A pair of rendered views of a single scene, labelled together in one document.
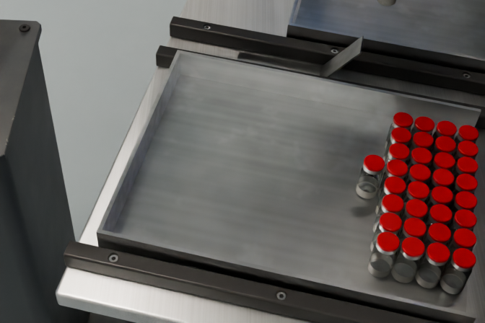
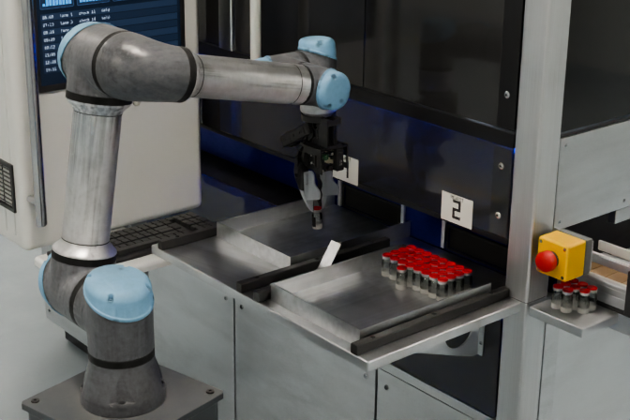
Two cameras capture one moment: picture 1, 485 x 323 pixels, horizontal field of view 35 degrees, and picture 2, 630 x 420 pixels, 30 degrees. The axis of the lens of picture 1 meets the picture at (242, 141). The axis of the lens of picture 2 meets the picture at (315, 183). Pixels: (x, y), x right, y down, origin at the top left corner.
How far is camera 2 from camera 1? 182 cm
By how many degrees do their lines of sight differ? 49
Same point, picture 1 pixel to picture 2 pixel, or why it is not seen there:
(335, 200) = (397, 295)
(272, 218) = (389, 309)
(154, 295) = (397, 344)
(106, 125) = not seen: outside the picture
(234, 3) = (240, 272)
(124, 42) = not seen: outside the picture
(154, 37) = not seen: outside the picture
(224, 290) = (418, 322)
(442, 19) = (325, 236)
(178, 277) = (400, 328)
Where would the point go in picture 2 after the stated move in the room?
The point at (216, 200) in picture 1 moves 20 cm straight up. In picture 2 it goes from (364, 316) to (367, 217)
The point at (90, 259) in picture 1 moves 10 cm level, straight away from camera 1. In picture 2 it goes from (367, 341) to (314, 331)
